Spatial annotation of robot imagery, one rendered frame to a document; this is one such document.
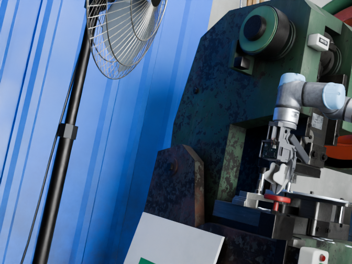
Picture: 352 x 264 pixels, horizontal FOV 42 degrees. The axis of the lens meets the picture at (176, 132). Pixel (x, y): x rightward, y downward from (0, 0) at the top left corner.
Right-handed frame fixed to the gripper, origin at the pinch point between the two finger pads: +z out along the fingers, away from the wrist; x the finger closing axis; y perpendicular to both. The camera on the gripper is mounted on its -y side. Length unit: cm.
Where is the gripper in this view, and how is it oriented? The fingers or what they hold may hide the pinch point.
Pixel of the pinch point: (278, 189)
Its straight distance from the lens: 143.7
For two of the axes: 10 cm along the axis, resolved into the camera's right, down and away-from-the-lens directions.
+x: 6.1, 0.4, -7.9
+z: -1.9, 9.8, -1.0
